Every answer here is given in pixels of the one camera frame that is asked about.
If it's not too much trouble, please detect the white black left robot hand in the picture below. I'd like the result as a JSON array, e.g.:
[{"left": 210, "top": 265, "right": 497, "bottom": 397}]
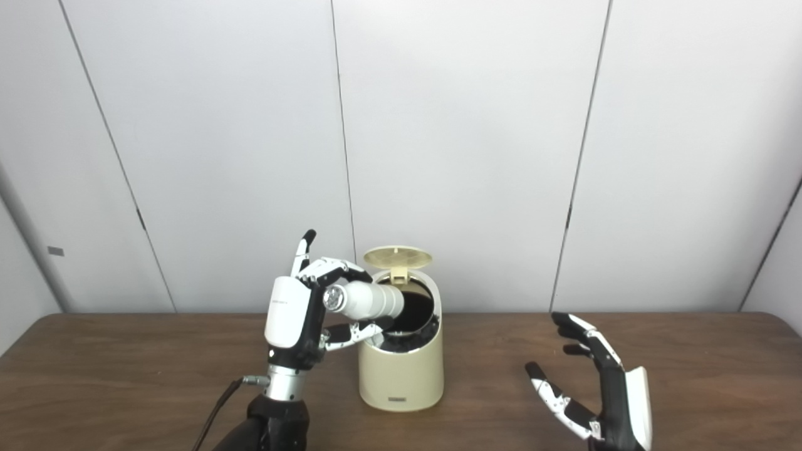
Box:
[{"left": 264, "top": 229, "right": 402, "bottom": 370}]

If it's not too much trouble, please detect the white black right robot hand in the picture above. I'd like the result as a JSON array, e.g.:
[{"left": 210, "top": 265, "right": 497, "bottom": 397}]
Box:
[{"left": 525, "top": 312, "right": 652, "bottom": 451}]

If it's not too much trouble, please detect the small white plastic bottle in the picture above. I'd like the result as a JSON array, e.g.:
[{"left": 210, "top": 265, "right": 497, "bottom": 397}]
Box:
[{"left": 323, "top": 280, "right": 406, "bottom": 320}]

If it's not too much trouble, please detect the round cream bin lid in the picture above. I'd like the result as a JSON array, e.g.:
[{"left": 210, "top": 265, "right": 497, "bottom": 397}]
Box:
[{"left": 363, "top": 246, "right": 434, "bottom": 286}]

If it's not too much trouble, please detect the cream-colored desktop bin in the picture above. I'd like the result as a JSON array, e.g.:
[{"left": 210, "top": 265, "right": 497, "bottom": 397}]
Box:
[{"left": 358, "top": 266, "right": 444, "bottom": 412}]

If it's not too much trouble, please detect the black bin liner bag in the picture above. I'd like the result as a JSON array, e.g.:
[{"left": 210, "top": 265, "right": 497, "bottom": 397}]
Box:
[{"left": 373, "top": 319, "right": 439, "bottom": 353}]

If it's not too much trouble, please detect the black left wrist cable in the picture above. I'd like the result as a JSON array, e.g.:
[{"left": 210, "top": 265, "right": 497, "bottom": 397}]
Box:
[{"left": 191, "top": 375, "right": 270, "bottom": 451}]

